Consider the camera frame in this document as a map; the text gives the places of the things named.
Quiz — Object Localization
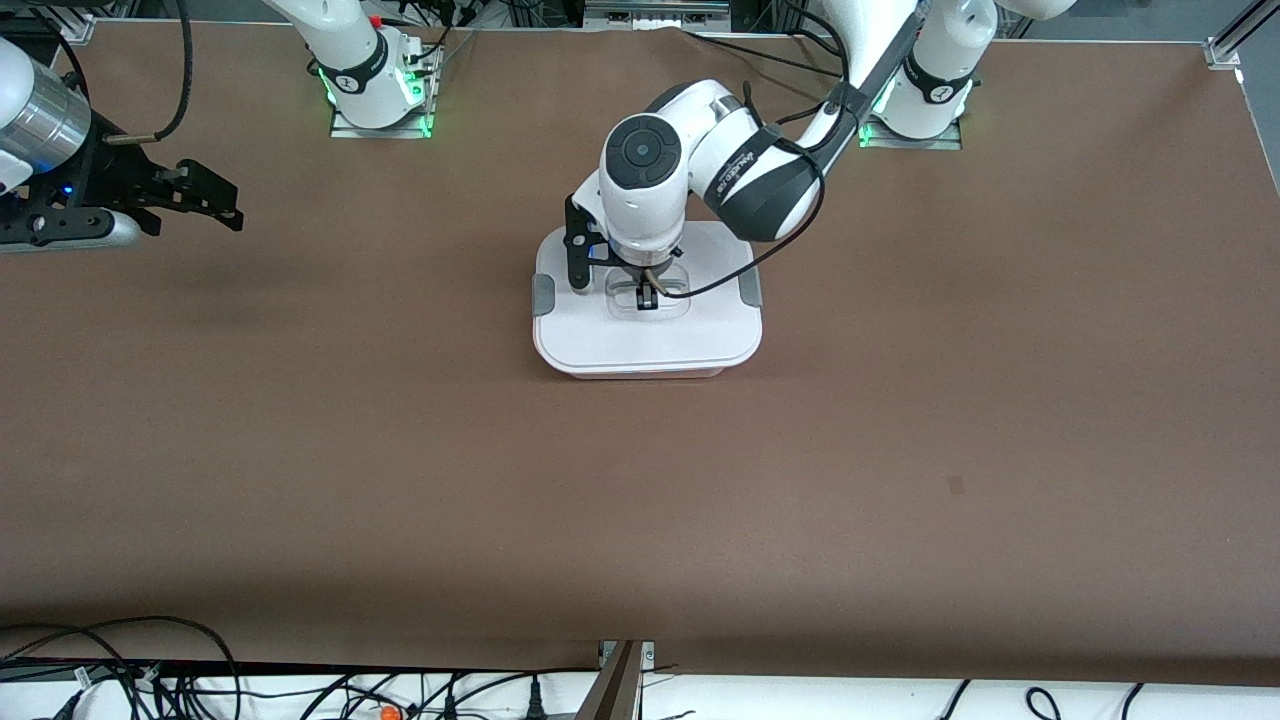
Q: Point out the white box lid grey latches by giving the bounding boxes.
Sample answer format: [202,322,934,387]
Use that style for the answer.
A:
[530,220,764,377]

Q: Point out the pink translucent plastic box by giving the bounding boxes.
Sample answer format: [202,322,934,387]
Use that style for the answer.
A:
[533,340,729,381]

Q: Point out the brown table cover sheet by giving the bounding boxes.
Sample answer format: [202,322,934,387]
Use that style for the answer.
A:
[0,20,1280,687]

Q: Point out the grey background device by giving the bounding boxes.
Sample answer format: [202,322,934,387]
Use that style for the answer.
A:
[584,0,732,31]

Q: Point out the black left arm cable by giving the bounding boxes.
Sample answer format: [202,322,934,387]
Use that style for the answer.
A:
[645,0,853,301]

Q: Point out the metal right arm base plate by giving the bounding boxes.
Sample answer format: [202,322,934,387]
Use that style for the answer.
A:
[330,45,441,139]

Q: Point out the black cable across table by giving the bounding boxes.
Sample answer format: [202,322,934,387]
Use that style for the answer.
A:
[683,27,851,86]

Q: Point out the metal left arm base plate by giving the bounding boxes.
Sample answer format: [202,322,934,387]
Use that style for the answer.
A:
[855,50,963,151]

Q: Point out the aluminium profile post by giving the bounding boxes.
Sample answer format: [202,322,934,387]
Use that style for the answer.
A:
[575,640,656,720]

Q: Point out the long looping black cable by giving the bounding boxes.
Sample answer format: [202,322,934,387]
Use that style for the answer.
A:
[0,615,241,720]

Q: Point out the aluminium frame corner profile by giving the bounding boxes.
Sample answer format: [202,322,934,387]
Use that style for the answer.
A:
[1204,0,1280,71]

